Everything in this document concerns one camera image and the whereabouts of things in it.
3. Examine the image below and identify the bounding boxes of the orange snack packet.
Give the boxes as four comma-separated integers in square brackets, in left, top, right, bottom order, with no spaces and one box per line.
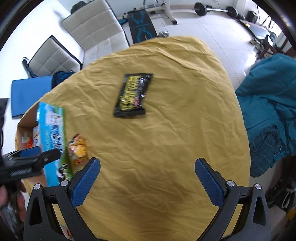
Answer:
[27,137,34,149]

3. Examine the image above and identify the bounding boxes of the small chrome dumbbell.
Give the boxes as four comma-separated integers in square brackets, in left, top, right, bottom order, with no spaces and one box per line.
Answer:
[158,31,170,38]

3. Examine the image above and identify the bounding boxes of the teal blanket pile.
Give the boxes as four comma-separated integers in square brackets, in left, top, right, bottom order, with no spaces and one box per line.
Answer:
[235,54,295,177]

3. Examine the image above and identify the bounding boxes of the black blue bench pad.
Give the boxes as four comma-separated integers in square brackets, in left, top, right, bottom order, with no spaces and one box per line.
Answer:
[127,9,158,44]

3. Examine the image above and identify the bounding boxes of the black yellow snack packet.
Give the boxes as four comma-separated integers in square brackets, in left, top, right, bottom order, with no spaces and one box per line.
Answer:
[113,73,153,118]

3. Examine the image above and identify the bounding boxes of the white padded chair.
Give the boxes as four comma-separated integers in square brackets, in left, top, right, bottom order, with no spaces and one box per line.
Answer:
[62,0,130,68]
[28,35,83,77]

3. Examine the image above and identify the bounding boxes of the barbell on floor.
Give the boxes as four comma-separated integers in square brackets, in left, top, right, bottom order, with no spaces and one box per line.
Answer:
[194,3,238,18]

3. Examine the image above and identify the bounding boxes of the open cardboard box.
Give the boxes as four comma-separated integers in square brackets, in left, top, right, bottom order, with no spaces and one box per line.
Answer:
[16,101,74,188]

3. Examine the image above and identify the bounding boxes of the yellow cartoon snack packet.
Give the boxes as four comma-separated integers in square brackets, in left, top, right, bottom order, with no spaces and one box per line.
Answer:
[68,133,87,166]

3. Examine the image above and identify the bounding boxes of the dark blue cloth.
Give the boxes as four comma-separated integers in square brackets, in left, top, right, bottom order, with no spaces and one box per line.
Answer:
[51,71,75,89]

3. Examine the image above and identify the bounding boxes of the blue foam mat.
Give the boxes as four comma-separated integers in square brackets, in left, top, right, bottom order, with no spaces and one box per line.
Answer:
[11,76,53,118]

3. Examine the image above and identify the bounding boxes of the person's hand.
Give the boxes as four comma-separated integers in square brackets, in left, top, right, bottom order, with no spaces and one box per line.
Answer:
[1,181,27,225]

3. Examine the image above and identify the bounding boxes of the yellow tablecloth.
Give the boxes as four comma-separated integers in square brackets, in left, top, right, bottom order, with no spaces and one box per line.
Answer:
[42,36,250,240]

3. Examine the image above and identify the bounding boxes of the right white padded chair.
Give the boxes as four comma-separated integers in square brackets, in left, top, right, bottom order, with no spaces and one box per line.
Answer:
[62,0,130,68]

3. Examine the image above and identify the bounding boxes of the dark wooden chair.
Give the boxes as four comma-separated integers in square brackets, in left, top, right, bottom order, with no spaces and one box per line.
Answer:
[256,35,295,60]

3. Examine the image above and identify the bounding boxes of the white weight bench rack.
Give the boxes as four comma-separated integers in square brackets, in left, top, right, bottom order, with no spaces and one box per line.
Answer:
[117,0,178,25]

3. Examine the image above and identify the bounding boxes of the left white padded chair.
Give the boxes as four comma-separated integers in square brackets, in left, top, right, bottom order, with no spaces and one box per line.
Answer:
[28,35,83,77]

